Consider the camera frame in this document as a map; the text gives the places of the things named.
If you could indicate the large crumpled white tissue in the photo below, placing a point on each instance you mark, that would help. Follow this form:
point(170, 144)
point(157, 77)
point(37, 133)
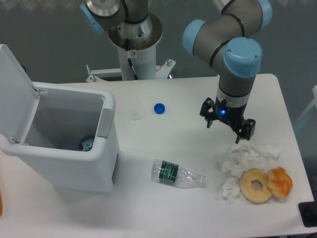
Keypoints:
point(246, 155)

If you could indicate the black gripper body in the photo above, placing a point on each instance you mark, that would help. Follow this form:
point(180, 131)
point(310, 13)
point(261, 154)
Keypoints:
point(230, 110)

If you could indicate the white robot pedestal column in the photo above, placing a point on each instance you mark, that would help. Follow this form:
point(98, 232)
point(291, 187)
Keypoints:
point(136, 44)

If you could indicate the white metal base frame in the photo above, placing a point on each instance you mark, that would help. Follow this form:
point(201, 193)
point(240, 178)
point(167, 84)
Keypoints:
point(161, 72)

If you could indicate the white trash can body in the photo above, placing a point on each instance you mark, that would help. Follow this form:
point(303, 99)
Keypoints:
point(64, 116)

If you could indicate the white trash can lid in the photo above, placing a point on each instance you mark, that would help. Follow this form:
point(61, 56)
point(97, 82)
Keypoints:
point(19, 98)

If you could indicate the plain ring donut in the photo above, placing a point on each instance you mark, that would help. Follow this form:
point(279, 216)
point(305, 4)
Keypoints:
point(253, 186)

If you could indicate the white frame at right edge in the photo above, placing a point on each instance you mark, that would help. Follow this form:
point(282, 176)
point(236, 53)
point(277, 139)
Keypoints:
point(307, 114)

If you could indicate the bottle inside trash can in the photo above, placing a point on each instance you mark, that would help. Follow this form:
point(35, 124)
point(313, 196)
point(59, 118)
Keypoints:
point(86, 144)

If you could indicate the white bottle cap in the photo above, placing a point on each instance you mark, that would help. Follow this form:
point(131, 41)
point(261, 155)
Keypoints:
point(135, 116)

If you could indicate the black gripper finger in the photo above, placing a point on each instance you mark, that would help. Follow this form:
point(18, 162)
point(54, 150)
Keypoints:
point(244, 129)
point(207, 111)

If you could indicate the black device at corner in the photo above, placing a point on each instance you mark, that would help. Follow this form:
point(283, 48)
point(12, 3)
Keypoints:
point(308, 212)

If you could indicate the orange object at left edge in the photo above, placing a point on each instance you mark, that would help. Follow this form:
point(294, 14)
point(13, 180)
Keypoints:
point(1, 198)

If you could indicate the small crumpled white tissue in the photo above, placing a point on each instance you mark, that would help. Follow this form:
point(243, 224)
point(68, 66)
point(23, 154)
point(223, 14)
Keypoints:
point(230, 190)

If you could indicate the orange twisted bread roll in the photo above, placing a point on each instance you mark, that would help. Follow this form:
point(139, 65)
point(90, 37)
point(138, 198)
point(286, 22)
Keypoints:
point(279, 182)

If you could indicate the clear green-label plastic bottle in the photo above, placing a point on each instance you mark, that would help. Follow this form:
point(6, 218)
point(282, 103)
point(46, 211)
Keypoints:
point(173, 174)

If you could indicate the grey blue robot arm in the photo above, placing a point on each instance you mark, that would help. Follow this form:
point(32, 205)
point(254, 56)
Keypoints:
point(225, 46)

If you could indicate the blue bottle cap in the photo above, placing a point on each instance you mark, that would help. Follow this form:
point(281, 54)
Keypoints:
point(159, 108)

